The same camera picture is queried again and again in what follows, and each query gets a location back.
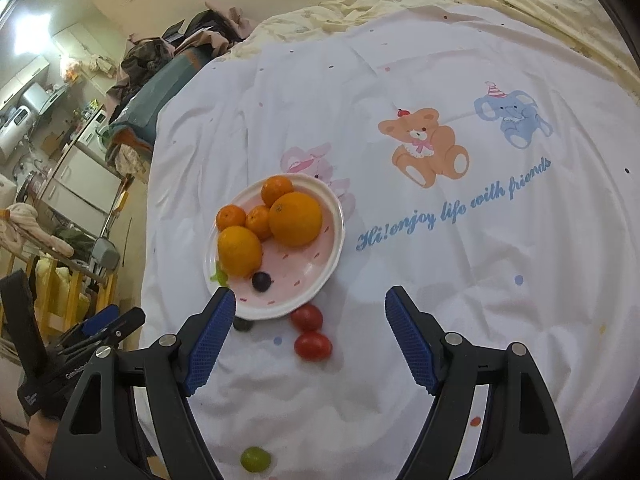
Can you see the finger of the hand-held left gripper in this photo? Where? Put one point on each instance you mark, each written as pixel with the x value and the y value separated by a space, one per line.
pixel 122 327
pixel 100 321

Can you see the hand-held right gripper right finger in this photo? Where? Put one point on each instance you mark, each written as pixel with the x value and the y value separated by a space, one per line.
pixel 412 342

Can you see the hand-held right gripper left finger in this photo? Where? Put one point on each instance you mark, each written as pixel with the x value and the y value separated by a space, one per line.
pixel 207 342

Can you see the dark purple grape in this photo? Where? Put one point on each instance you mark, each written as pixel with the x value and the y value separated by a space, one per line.
pixel 261 281
pixel 244 325

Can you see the medium oval orange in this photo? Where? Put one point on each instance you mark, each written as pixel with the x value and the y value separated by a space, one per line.
pixel 240 251

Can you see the red tomato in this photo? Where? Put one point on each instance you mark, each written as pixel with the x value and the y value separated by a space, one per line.
pixel 312 346
pixel 306 318

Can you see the pink strawberry print plate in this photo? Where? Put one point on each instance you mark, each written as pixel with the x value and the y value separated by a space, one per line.
pixel 305 270

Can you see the small orange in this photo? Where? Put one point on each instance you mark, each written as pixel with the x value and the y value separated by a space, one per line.
pixel 276 190
pixel 230 217
pixel 259 222

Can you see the large orange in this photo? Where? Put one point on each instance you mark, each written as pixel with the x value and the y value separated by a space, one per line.
pixel 295 219

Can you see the person's left hand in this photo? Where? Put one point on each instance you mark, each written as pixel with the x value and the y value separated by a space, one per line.
pixel 42 440

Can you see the yellow wooden rack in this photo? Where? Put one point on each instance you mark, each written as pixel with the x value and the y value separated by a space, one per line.
pixel 50 290

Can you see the white cartoon print bedsheet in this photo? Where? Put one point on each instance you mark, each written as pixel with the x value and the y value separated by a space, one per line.
pixel 400 260

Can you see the beige plush cloth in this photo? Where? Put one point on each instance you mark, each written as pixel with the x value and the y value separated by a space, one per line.
pixel 30 225

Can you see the green fruit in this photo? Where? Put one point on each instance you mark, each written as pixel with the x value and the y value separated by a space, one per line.
pixel 255 459

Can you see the white floor cabinet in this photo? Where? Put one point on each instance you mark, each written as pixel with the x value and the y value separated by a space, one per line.
pixel 82 180

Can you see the white washing machine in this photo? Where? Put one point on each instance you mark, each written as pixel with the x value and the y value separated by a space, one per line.
pixel 92 132

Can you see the white water heater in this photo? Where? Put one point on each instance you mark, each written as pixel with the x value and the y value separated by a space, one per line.
pixel 14 127

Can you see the teal cushion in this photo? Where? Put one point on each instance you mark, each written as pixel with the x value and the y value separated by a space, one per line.
pixel 155 92

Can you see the orange plastic bag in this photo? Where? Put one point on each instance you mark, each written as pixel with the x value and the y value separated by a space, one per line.
pixel 71 70

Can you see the hanging beige cloth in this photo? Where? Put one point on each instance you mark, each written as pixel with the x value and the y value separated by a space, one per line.
pixel 97 65

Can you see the pile of clothes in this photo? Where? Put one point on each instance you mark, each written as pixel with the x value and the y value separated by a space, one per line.
pixel 150 55

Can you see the pale yellow quilt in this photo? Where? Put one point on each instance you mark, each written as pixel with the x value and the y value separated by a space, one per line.
pixel 500 5

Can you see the white wall cabinets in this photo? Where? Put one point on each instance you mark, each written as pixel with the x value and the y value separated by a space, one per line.
pixel 22 80

